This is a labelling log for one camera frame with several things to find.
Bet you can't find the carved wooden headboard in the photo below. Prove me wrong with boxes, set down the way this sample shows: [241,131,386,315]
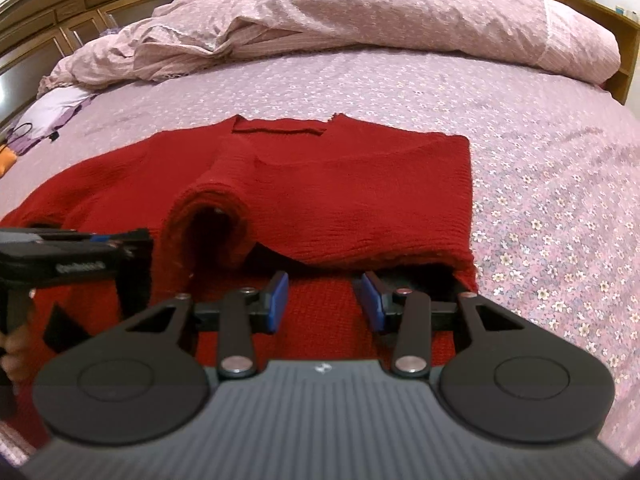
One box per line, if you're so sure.
[0,0,193,126]

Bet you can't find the pink floral bed sheet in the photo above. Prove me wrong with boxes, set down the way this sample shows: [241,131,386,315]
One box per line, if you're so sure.
[0,52,640,480]

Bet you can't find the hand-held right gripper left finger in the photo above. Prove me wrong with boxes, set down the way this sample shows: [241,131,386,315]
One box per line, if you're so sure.
[122,270,291,378]

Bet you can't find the lavender clothes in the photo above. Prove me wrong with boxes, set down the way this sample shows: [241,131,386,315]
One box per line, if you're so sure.
[10,91,97,155]

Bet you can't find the pink floral duvet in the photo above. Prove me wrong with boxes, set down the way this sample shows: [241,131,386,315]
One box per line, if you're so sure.
[37,0,623,98]

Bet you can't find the person's left hand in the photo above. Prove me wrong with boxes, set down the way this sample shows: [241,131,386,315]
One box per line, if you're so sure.
[0,330,32,386]

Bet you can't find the orange cloth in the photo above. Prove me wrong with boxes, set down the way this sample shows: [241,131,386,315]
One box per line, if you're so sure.
[0,144,19,179]

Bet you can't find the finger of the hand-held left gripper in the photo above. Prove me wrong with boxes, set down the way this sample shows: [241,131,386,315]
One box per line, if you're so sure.
[116,229,153,318]
[42,305,83,356]

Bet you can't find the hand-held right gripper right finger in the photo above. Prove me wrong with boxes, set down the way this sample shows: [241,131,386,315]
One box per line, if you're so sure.
[352,271,526,378]

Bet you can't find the wooden shelf cabinet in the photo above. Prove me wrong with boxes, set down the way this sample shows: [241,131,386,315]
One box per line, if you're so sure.
[355,0,640,106]

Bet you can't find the red knit sweater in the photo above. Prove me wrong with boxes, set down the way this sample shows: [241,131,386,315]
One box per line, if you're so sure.
[0,114,478,448]

